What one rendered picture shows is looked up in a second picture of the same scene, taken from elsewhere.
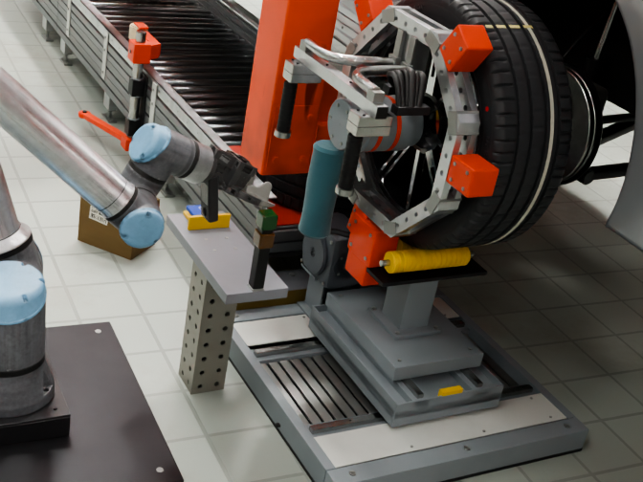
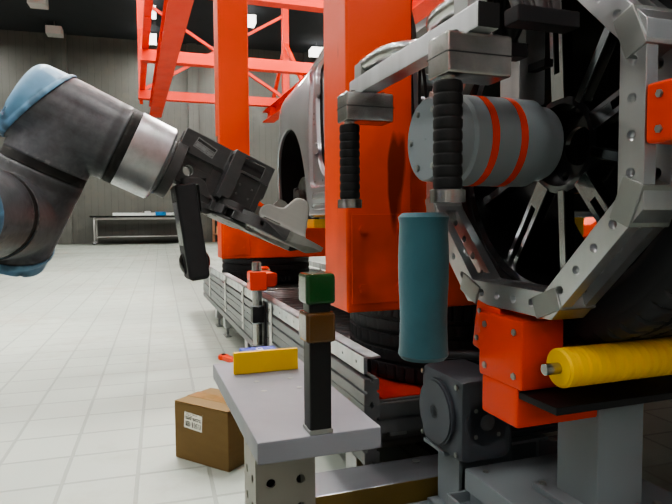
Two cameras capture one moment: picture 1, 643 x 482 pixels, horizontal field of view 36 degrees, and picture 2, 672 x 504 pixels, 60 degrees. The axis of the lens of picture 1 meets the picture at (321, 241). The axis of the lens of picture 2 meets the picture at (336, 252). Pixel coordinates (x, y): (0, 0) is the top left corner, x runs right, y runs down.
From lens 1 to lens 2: 1.69 m
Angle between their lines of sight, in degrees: 27
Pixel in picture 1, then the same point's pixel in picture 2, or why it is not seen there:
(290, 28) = not seen: hidden behind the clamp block
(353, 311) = (510, 491)
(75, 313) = not seen: outside the picture
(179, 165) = (91, 135)
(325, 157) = (417, 223)
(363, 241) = (503, 349)
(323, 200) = (427, 294)
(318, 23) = not seen: hidden behind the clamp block
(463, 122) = (654, 17)
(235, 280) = (283, 423)
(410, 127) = (543, 127)
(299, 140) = (390, 261)
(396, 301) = (579, 462)
